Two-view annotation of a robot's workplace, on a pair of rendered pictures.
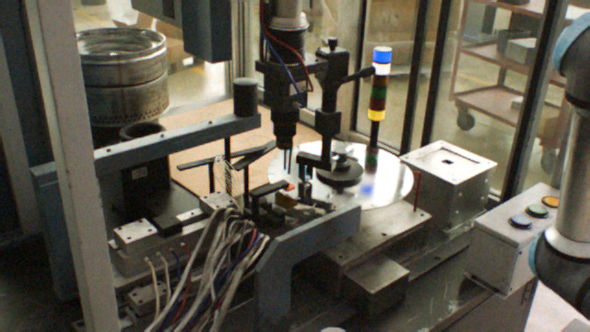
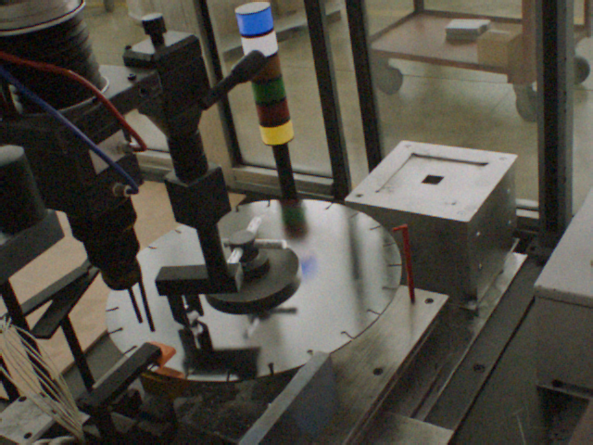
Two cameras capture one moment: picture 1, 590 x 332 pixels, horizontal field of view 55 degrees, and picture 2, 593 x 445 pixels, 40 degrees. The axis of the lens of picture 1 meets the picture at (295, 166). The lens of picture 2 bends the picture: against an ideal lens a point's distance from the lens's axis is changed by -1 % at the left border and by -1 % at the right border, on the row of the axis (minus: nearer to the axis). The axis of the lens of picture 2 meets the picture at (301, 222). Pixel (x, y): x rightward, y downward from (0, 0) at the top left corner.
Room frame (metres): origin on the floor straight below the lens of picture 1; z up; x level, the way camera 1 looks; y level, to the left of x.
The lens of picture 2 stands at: (0.39, -0.02, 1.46)
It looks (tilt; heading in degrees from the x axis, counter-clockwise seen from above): 31 degrees down; 349
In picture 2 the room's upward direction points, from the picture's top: 11 degrees counter-clockwise
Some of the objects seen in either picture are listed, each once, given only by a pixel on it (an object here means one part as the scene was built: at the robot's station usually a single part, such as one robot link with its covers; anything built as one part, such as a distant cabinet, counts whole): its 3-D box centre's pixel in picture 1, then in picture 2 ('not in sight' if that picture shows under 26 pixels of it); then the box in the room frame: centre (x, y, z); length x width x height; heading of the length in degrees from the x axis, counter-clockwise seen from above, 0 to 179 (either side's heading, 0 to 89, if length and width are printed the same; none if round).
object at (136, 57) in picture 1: (119, 99); not in sight; (1.61, 0.54, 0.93); 0.31 x 0.31 x 0.36
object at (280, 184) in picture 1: (272, 200); (135, 395); (1.02, 0.05, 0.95); 0.10 x 0.03 x 0.07; 131
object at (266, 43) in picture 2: (381, 66); (258, 42); (1.43, -0.21, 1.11); 0.05 x 0.04 x 0.03; 41
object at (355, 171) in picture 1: (339, 167); (249, 268); (1.14, -0.10, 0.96); 0.11 x 0.11 x 0.03
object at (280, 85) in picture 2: (378, 89); (268, 86); (1.43, -0.21, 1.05); 0.05 x 0.04 x 0.03; 41
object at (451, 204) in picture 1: (442, 186); (436, 223); (1.32, -0.39, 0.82); 0.18 x 0.18 x 0.15; 41
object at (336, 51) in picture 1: (329, 88); (180, 125); (1.08, -0.06, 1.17); 0.06 x 0.05 x 0.20; 122
